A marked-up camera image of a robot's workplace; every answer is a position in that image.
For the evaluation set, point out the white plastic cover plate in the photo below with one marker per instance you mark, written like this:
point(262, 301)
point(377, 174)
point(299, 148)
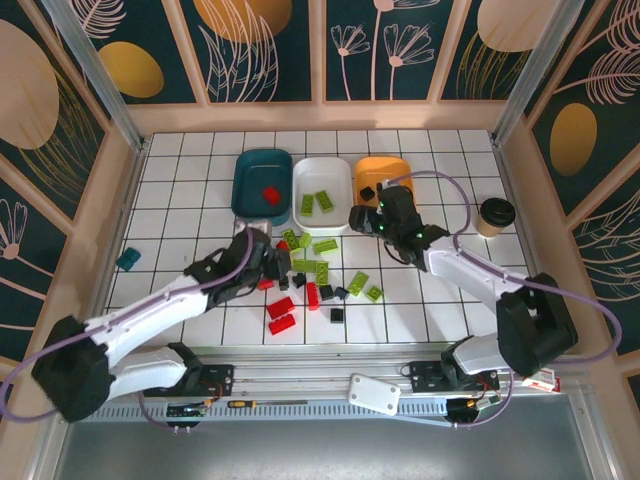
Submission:
point(375, 392)

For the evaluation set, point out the teal lego brick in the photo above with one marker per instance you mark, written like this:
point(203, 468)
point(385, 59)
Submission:
point(128, 259)

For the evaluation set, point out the red and white box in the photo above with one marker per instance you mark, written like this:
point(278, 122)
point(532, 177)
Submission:
point(542, 382)

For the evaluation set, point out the aluminium frame post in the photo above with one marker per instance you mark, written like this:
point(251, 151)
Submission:
point(535, 75)
point(100, 85)

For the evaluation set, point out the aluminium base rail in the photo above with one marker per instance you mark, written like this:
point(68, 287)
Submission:
point(300, 375)

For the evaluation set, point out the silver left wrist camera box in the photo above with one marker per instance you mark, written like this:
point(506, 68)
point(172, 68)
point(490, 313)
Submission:
point(257, 227)

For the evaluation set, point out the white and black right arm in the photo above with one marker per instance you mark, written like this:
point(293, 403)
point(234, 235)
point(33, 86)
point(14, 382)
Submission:
point(465, 270)

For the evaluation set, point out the small red lego brick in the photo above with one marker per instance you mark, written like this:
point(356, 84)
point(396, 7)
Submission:
point(265, 284)
point(283, 245)

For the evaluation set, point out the white plastic container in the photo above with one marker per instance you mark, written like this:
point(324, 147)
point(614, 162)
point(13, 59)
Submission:
point(320, 172)

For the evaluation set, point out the small green lego brick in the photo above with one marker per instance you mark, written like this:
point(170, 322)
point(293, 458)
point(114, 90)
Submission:
point(373, 293)
point(289, 236)

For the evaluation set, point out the yellow and black screwdriver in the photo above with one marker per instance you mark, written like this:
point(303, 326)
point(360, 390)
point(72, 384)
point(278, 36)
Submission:
point(240, 403)

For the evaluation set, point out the art panel with pink flowers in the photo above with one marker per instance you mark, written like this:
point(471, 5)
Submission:
point(380, 50)

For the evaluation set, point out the grey metal sheet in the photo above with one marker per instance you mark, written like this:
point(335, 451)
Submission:
point(320, 450)

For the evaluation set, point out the art panel with orange circle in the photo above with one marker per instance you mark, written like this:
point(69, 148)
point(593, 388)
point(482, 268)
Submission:
point(240, 50)

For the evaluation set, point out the orange plastic container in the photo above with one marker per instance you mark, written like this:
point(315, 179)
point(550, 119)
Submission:
point(380, 167)

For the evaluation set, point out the teal plastic container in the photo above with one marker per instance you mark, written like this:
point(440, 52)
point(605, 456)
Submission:
point(255, 172)

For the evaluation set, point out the art panel with single flower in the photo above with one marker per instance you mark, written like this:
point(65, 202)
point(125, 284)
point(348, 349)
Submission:
point(25, 260)

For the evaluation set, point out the black controller board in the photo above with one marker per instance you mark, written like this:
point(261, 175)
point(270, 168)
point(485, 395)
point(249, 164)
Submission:
point(187, 410)
point(472, 406)

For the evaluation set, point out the art panel oval and fern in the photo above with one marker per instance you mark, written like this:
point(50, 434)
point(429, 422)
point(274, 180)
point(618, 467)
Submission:
point(590, 110)

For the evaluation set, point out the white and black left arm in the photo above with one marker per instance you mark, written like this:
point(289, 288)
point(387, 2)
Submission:
point(150, 306)

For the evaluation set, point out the art panel with fern leaves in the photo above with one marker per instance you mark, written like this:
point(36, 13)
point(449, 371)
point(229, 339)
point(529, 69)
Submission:
point(610, 265)

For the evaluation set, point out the art panel with cream circle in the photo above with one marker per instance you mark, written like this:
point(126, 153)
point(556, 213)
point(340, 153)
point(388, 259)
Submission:
point(490, 45)

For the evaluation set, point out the art panel with gold lines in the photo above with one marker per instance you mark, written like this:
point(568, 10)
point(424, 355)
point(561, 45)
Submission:
point(30, 100)

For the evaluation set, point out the paper coffee cup black lid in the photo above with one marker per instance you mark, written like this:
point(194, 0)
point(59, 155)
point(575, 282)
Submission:
point(495, 217)

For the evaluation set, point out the art panel with yellow oval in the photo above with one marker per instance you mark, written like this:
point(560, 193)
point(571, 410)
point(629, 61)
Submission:
point(130, 70)

